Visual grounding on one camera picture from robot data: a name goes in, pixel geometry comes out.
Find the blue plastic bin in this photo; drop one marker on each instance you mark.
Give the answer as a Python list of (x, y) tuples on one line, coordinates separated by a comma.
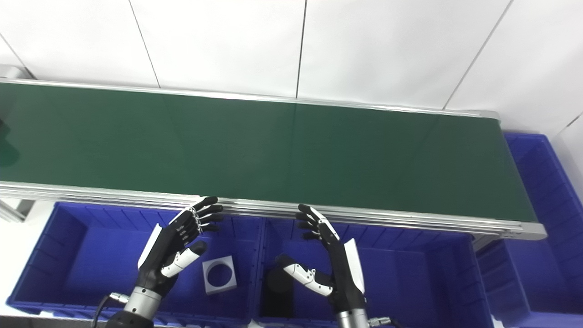
[(104, 264), (410, 278), (542, 237)]

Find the grey conveyor end housing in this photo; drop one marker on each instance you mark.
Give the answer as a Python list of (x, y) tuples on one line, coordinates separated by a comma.
[(13, 72)]

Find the black cylinder block part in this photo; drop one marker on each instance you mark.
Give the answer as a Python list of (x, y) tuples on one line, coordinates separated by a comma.
[(278, 296)]

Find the green conveyor belt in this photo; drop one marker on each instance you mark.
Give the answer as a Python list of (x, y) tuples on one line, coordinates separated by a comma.
[(273, 150)]

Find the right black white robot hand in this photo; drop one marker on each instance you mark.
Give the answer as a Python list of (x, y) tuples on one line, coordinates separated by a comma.
[(341, 273)]

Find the white square part with hole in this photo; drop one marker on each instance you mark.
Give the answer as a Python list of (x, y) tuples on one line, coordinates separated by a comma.
[(208, 282)]

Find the aluminium conveyor leg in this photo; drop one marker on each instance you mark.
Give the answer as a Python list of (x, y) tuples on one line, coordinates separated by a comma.
[(13, 210)]

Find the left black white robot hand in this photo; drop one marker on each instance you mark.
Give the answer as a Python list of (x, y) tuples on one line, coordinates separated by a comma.
[(166, 248)]

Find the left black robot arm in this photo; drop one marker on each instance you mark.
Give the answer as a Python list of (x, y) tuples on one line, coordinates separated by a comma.
[(139, 305)]

